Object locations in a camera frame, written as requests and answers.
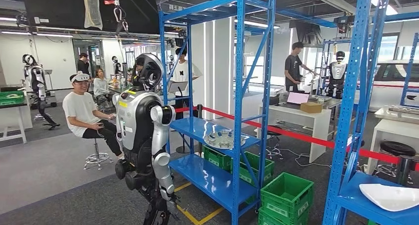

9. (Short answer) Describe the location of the steel top workbench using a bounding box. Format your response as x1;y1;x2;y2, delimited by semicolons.
374;106;419;125

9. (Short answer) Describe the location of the long silver metal part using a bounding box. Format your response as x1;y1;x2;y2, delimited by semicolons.
387;105;419;114

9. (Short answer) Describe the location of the white plastic part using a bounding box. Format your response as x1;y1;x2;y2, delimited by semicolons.
358;183;419;213

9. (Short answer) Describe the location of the red barrier belt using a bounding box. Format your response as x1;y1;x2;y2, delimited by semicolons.
201;106;401;165
174;106;198;114

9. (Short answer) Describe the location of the silver wheel hubcap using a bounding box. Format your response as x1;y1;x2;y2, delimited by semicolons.
204;130;247;150

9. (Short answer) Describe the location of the grey laptop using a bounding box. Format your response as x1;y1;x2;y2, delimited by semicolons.
168;81;189;94

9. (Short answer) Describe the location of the person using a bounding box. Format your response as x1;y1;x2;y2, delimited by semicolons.
77;52;91;76
93;68;113;110
62;73;125;159
170;47;204;121
284;42;318;94

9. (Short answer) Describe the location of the black round stool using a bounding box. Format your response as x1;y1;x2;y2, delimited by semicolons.
265;125;285;160
83;137;114;171

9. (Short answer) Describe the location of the silver black humanoid robot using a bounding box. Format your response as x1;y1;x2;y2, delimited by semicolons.
21;53;61;131
322;50;348;100
111;55;123;76
112;52;180;225

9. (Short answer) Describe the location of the open laptop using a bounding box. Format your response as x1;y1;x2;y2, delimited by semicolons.
287;91;310;105

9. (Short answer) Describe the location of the ceiling light strip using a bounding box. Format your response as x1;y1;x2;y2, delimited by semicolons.
234;18;281;29

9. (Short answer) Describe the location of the cardboard box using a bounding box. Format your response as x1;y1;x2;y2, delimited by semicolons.
299;102;324;114

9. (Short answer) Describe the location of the steel table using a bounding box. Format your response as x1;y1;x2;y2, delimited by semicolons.
307;95;343;119

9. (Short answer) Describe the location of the white VR headset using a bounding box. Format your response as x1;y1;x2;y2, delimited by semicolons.
69;73;90;84

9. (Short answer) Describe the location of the clear plastic bag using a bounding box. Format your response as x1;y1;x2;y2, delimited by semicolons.
82;0;103;31

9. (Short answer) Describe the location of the ceiling hoist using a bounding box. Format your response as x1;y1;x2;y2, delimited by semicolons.
334;15;356;38

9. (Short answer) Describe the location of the white car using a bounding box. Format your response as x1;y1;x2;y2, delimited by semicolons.
369;60;419;112

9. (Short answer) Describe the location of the black ringed stool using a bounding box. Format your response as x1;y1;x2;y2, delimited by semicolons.
379;140;417;185

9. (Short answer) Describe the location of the white table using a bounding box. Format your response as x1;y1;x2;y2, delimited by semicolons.
0;102;34;144

